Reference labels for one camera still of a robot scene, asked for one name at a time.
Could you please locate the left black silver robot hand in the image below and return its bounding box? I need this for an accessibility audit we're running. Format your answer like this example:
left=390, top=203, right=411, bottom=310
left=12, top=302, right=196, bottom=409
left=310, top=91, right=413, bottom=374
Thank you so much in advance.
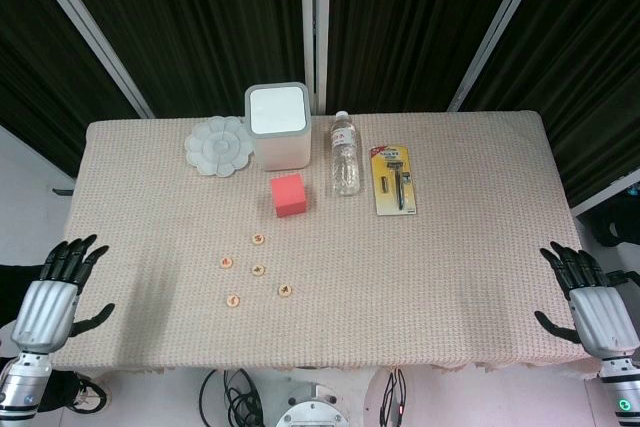
left=9, top=234, right=116, bottom=354

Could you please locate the black red cable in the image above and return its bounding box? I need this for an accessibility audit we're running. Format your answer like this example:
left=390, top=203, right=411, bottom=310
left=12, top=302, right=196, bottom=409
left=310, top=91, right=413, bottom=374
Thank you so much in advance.
left=378, top=368, right=409, bottom=427

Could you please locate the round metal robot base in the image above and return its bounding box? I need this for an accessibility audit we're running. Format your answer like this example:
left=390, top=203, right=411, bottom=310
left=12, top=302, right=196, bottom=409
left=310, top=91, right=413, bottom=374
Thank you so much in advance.
left=274, top=381, right=354, bottom=427

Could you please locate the black bag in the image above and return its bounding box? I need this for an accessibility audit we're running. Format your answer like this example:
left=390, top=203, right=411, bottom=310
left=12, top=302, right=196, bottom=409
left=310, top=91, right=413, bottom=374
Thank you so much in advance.
left=592, top=204, right=640, bottom=248

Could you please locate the aluminium frame post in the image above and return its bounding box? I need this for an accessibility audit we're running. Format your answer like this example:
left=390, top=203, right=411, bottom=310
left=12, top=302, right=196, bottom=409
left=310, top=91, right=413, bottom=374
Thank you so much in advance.
left=298, top=0, right=332, bottom=116
left=447, top=0, right=554, bottom=113
left=17, top=0, right=155, bottom=119

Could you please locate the black fabric bundle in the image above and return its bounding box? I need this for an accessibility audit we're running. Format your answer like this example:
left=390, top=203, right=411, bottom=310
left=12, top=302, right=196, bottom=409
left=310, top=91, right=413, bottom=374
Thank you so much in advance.
left=0, top=262, right=49, bottom=328

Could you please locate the aluminium frame bar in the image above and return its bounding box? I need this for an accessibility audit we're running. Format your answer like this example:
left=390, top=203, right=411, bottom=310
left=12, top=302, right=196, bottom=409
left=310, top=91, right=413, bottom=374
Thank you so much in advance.
left=569, top=172, right=640, bottom=218

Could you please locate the white square bin grey rim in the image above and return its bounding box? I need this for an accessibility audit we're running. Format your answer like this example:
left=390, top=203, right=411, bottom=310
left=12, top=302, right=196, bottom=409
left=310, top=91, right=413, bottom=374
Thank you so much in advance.
left=243, top=80, right=317, bottom=173

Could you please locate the white flower paint palette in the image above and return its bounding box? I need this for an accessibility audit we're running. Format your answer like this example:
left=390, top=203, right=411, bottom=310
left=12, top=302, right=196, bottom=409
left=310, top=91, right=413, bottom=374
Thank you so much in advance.
left=183, top=115, right=253, bottom=178

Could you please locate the red foam cube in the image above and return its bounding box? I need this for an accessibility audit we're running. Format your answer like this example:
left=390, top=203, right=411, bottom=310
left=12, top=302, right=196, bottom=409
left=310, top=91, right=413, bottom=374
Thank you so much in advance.
left=269, top=172, right=308, bottom=219

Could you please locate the black cable bundle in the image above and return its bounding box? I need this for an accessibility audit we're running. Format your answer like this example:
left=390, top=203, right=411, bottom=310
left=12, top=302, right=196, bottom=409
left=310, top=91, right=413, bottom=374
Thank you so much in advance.
left=198, top=368, right=274, bottom=427

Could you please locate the black pleated curtain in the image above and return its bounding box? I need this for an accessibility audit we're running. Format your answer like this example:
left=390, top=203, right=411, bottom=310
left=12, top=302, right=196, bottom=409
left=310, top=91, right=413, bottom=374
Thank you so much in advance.
left=457, top=0, right=640, bottom=208
left=325, top=0, right=540, bottom=113
left=0, top=0, right=143, bottom=178
left=47, top=0, right=307, bottom=119

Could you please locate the beige woven tablecloth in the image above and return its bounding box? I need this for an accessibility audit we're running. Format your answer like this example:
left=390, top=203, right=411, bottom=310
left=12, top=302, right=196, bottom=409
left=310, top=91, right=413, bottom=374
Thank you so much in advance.
left=49, top=109, right=604, bottom=382

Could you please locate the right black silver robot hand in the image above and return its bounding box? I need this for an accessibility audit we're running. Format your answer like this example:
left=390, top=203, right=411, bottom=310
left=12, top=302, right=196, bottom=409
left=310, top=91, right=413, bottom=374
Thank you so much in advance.
left=533, top=241, right=640, bottom=361

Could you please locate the yellow razor blister pack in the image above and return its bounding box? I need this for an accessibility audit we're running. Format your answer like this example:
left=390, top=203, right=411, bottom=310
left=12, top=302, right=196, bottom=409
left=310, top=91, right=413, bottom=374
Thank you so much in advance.
left=368, top=144, right=418, bottom=217

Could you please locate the clear plastic water bottle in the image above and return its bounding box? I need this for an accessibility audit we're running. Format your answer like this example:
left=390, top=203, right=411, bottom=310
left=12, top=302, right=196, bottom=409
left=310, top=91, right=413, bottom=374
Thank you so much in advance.
left=329, top=110, right=363, bottom=198

